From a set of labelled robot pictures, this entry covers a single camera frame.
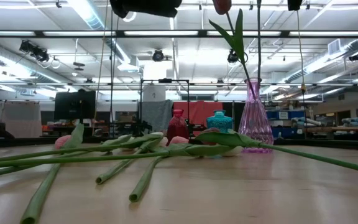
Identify red glass vase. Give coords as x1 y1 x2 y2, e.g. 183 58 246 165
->
166 108 190 144

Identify purple glass vase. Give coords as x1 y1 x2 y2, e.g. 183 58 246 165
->
237 77 275 154

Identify teal glass vase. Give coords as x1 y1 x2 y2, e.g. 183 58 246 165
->
206 110 234 135

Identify black round ceiling lamp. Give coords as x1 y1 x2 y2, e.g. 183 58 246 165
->
152 49 165 62
227 49 239 65

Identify white ceiling air vent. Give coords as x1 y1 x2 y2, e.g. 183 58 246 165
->
327 38 342 56

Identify grey hanging cloth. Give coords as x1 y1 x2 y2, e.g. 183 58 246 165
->
140 99 174 133

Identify black overhead light bar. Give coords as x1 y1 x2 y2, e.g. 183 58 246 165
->
0 29 358 39

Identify red cloth panel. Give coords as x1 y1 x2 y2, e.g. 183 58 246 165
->
173 101 224 138

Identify black ceiling track lights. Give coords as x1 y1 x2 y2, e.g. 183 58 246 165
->
19 39 50 63

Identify black background robot rig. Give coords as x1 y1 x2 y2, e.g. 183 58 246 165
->
112 119 154 135

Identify black monitor screen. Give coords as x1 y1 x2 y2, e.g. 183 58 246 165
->
53 89 96 124

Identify blue storage bin shelf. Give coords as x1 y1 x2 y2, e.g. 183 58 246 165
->
272 109 306 139

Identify wooden workbench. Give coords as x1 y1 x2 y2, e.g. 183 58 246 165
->
306 126 358 133

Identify pale cloth covered panel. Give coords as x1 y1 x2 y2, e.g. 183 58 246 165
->
0 101 42 139

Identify thin dark hanging cord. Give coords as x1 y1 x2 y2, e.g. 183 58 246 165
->
257 0 262 82

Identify black metal frame stand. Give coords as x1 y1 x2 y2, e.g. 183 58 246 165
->
140 78 191 138

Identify black table border rail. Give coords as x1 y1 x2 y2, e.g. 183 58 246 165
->
0 136 358 152

